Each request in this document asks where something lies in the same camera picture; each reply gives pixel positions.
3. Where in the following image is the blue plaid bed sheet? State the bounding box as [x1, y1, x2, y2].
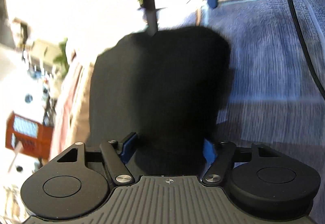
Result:
[177, 0, 325, 224]

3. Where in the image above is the black cable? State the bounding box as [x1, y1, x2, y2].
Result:
[279, 0, 325, 95]

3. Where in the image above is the brown pink quilt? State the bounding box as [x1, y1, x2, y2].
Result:
[49, 57, 94, 160]

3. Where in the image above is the red wooden cabinet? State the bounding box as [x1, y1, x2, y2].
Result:
[5, 112, 53, 160]

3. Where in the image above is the black knit garment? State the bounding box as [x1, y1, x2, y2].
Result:
[87, 27, 230, 176]

